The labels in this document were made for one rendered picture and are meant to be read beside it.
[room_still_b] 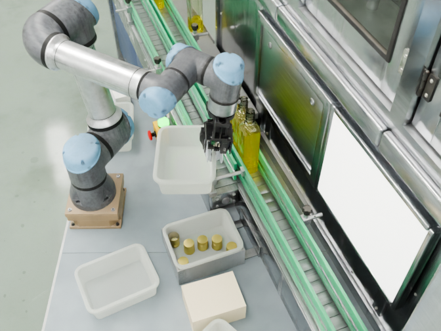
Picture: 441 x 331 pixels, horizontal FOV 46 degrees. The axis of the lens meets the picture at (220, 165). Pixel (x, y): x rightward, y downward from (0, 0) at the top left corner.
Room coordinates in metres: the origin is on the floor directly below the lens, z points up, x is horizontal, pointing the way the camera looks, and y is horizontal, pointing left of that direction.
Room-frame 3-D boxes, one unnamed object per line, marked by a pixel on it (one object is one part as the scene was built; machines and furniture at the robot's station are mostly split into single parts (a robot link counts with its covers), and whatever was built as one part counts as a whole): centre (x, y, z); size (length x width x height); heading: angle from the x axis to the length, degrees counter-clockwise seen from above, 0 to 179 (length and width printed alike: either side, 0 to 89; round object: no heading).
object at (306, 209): (0.93, -0.27, 0.94); 0.07 x 0.04 x 0.13; 111
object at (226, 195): (1.09, -0.01, 0.85); 0.09 x 0.04 x 0.07; 111
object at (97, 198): (1.11, 0.43, 0.89); 0.15 x 0.15 x 0.10
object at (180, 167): (1.03, 0.10, 1.08); 0.22 x 0.17 x 0.09; 0
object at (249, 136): (1.19, -0.09, 0.99); 0.06 x 0.06 x 0.21; 21
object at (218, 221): (0.94, 0.06, 0.80); 0.22 x 0.17 x 0.09; 111
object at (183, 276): (0.95, 0.03, 0.79); 0.27 x 0.17 x 0.08; 111
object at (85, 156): (1.12, 0.42, 1.00); 0.13 x 0.12 x 0.14; 151
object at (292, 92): (1.04, -0.29, 1.15); 0.90 x 0.03 x 0.34; 21
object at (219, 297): (0.74, 0.02, 0.79); 0.16 x 0.12 x 0.07; 108
